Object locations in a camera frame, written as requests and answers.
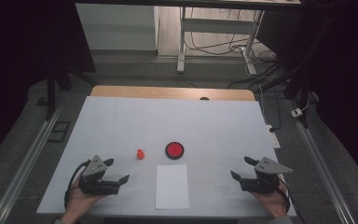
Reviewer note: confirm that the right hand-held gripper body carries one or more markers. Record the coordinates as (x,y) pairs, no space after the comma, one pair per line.
(261,182)

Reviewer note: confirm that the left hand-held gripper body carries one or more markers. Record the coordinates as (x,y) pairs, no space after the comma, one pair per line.
(94,183)

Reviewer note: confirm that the orange stamp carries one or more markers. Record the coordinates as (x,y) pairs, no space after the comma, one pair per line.
(140,154)

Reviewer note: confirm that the white paper sheet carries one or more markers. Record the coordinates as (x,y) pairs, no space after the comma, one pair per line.
(172,186)

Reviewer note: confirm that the red round disc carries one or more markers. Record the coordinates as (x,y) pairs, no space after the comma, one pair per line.
(174,150)

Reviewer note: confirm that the person's right hand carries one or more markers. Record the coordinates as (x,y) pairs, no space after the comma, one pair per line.
(270,202)

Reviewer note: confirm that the person's left hand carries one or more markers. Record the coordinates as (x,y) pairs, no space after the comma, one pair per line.
(79,202)

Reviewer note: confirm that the white power strip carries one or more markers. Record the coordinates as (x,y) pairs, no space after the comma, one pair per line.
(274,138)

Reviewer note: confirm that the small white adapter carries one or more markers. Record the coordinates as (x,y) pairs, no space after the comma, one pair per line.
(296,112)

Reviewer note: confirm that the large white table cover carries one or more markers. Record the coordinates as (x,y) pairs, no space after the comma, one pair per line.
(167,124)

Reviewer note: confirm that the black table grommet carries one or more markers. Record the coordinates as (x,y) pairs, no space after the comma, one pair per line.
(204,98)

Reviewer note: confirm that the black metal stand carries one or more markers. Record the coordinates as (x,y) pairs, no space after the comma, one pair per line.
(51,93)
(301,84)

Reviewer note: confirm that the grey cabinet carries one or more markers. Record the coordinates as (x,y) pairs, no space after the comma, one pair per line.
(118,28)

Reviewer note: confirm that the metal floor rail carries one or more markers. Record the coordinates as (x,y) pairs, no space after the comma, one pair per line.
(320,161)
(28,161)

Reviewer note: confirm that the white desk frame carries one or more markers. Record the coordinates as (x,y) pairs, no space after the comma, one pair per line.
(217,25)

